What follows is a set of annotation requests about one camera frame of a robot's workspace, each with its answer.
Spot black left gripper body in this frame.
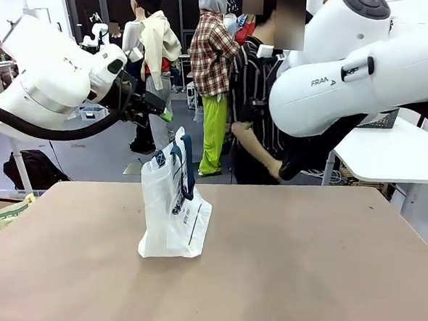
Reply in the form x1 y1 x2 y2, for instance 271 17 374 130
106 69 169 127

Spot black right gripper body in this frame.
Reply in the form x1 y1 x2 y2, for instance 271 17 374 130
277 132 329 184

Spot white plastic shopping bag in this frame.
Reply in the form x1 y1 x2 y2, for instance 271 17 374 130
136 123 218 262

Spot person's right forearm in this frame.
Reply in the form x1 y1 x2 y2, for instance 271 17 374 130
229 120 275 168

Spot green print paper bag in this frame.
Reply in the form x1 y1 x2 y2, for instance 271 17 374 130
0 190 38 236

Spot person's right hand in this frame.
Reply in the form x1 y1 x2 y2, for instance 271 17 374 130
267 158 284 180

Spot white labelled floor box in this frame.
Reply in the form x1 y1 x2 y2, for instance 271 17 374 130
184 80 200 112

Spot white storage bin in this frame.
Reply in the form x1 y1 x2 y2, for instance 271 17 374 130
69 102 109 126

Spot mannequin beige jacket black hat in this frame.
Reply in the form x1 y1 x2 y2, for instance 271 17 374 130
122 0 186 156

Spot mannequin white shirt navy trousers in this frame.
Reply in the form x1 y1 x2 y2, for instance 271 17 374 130
120 0 148 65

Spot mannequin plaid shirt green trousers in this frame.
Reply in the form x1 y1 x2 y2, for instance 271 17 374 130
180 0 244 178

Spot standing person dark top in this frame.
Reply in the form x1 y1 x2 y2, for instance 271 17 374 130
107 20 125 49

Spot black keyboard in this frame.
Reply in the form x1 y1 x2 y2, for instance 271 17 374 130
355 105 401 131

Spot person in striped shirt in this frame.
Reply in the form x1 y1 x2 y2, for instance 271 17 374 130
222 3 308 189

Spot white side table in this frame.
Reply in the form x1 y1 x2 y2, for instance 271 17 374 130
319 101 428 220

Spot person in red shirt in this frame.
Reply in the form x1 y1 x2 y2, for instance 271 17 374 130
234 0 266 50

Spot black backpack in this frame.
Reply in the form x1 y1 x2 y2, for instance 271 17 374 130
1 147 73 193

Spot white stand pole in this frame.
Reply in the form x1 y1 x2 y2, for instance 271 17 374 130
7 139 38 196

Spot grey board on stand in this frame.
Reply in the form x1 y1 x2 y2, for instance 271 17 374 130
21 7 52 23

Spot mannequin white collared shirt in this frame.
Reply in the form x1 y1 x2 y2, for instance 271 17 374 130
305 0 332 15

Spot black right arm cable sleeve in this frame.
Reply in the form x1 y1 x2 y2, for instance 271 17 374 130
306 108 369 173

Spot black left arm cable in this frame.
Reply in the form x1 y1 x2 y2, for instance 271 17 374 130
0 102 131 146

